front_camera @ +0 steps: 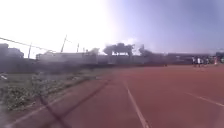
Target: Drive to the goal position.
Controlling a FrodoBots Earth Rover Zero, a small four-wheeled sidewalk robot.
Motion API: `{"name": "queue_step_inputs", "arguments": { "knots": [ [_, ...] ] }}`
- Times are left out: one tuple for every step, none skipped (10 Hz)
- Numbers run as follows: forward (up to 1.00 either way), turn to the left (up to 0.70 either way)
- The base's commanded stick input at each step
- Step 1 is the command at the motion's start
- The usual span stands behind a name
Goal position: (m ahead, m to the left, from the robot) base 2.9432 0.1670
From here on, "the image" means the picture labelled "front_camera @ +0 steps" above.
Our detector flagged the cluster of dark trees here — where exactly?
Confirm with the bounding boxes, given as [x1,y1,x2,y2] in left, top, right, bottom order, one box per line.
[102,42,154,57]

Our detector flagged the long low building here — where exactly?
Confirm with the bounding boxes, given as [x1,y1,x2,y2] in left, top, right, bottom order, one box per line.
[34,51,224,66]

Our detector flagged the white painted lines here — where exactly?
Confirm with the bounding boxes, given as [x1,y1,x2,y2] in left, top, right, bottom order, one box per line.
[4,81,224,128]

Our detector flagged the row of poles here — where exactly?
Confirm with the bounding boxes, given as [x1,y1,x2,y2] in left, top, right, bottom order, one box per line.
[27,34,86,59]

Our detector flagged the red clay sports ground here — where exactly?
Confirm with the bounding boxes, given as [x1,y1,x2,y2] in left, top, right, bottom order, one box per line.
[3,64,224,128]

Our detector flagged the group of people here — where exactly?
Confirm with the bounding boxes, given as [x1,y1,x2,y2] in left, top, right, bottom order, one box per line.
[190,55,219,68]

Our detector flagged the dark wall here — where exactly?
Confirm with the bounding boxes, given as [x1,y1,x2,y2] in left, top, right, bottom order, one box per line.
[0,57,111,74]

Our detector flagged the overhead wires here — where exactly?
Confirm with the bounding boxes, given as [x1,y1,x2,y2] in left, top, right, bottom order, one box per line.
[0,36,56,53]

